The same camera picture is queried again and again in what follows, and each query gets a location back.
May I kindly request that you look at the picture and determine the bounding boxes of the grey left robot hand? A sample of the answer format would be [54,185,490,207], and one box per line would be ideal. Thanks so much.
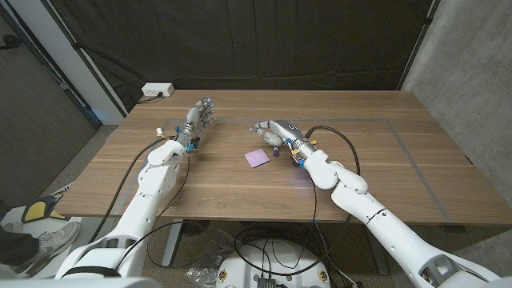
[174,96,217,154]

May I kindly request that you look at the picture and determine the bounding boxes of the dark trouser leg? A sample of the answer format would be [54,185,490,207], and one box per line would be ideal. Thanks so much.
[0,223,42,266]

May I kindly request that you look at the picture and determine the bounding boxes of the white table leg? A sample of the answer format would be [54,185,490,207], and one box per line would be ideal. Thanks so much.
[161,218,185,268]

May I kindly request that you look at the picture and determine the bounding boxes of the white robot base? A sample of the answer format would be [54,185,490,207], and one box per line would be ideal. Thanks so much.
[215,238,332,288]

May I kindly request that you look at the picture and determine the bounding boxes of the black power strip cable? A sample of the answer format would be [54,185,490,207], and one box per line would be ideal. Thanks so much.
[138,92,164,104]

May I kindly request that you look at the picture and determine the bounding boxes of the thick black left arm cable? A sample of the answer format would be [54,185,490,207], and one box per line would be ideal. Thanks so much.
[88,135,179,244]

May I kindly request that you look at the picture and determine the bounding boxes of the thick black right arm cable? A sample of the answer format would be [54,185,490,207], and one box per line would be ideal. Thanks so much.
[234,125,361,277]

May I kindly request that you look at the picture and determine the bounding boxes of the clear plastic bag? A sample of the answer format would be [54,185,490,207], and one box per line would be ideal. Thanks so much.
[184,230,237,287]

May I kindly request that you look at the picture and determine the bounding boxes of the purple sticky note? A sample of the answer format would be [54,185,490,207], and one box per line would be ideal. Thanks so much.
[244,148,271,169]

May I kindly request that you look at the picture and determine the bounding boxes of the grey sneaker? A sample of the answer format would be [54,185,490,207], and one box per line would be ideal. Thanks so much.
[10,221,82,280]

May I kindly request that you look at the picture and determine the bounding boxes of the white power strip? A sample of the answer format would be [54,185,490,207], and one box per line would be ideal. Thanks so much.
[141,82,175,98]

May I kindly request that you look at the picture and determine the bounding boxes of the yellow and black object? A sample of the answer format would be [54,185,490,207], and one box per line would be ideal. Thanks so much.
[20,194,67,224]

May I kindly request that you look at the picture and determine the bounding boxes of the grey table leg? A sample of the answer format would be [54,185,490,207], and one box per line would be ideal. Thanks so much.
[366,223,390,276]

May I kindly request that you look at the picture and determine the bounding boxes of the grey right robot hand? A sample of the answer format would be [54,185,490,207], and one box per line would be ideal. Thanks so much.
[248,119,319,163]

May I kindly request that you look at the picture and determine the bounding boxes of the black backdrop stand pole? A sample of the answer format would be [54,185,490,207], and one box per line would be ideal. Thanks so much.
[39,0,128,118]
[397,0,441,91]

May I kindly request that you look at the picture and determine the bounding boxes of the black door handle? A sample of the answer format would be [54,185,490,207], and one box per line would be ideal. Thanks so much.
[0,34,24,51]

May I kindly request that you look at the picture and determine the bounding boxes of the black backdrop curtain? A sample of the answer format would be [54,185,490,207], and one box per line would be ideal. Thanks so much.
[47,0,437,114]

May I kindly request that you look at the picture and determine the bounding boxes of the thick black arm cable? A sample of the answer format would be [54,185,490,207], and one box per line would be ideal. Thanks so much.
[234,125,361,277]
[88,135,179,244]

